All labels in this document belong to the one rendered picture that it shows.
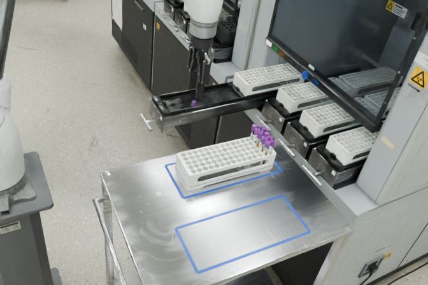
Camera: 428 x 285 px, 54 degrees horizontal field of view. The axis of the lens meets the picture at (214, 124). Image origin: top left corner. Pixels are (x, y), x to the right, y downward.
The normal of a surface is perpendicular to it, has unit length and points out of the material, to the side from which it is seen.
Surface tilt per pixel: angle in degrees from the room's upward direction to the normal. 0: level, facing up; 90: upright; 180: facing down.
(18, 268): 90
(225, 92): 0
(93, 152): 0
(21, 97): 0
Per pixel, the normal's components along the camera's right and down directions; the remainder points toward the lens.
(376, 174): -0.87, 0.20
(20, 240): 0.47, 0.59
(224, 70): 0.13, -0.78
